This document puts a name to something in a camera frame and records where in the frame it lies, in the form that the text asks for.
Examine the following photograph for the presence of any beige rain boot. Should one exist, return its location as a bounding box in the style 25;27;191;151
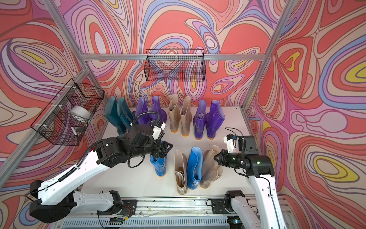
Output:
180;96;192;136
200;145;224;189
174;150;188;195
168;94;180;133

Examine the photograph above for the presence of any black wire basket left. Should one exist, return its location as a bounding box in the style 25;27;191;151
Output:
31;79;104;146

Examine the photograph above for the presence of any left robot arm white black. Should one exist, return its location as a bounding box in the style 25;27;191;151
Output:
29;123;173;223

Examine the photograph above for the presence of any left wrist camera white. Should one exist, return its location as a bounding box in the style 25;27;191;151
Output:
152;121;166;141

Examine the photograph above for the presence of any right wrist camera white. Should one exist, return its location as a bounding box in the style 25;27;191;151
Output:
224;134;237;153

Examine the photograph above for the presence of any blue rain boot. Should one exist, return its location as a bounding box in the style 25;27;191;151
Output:
150;141;167;177
187;147;203;190

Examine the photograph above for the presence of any grey tape roll in basket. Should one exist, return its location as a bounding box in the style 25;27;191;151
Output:
68;106;91;122

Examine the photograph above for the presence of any purple rain boot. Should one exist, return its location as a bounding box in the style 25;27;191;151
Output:
206;100;226;139
193;100;206;140
150;96;167;123
135;97;151;125

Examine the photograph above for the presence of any teal rain boot yellow sole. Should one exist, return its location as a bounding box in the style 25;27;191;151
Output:
104;96;126;135

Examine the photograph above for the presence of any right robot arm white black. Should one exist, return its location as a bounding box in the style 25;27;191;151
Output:
214;134;287;229

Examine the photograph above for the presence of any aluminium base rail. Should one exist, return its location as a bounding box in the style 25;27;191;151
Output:
48;194;295;229

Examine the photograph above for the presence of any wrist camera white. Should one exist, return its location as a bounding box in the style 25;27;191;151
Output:
152;121;166;141
224;134;237;153

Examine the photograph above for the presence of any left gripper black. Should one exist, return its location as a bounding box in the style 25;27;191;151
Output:
130;137;175;160

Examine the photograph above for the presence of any black wire basket back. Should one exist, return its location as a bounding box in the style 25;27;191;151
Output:
144;48;206;82

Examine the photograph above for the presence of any black wire basket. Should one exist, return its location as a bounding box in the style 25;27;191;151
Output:
31;79;104;146
144;48;206;82

